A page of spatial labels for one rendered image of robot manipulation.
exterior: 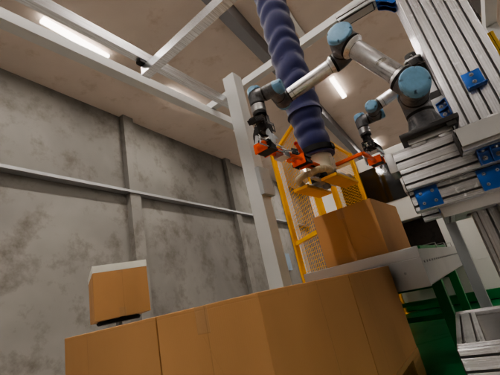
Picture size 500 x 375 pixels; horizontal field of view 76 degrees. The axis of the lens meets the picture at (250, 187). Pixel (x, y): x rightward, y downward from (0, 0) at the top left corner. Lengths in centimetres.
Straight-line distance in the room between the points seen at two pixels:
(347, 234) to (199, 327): 135
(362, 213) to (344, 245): 23
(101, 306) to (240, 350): 199
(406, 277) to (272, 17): 192
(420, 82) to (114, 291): 241
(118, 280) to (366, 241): 186
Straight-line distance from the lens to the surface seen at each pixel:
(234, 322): 86
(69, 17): 352
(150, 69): 368
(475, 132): 141
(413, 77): 149
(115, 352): 129
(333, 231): 214
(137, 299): 279
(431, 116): 157
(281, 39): 247
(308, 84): 178
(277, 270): 308
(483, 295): 249
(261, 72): 442
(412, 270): 195
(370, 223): 206
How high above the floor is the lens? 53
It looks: 19 degrees up
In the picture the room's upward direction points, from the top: 13 degrees counter-clockwise
